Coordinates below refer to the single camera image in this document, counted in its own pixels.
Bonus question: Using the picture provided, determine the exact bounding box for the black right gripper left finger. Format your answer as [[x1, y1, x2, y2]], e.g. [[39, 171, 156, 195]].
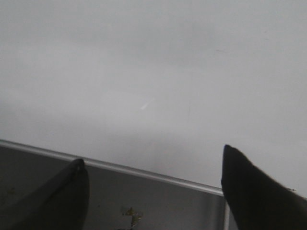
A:
[[0, 159, 90, 230]]

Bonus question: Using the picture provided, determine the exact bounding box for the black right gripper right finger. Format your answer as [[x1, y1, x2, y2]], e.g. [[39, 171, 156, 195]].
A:
[[221, 145, 307, 230]]

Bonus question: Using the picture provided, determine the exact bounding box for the white whiteboard with metal frame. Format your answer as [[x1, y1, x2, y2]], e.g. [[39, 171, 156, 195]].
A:
[[0, 0, 307, 230]]

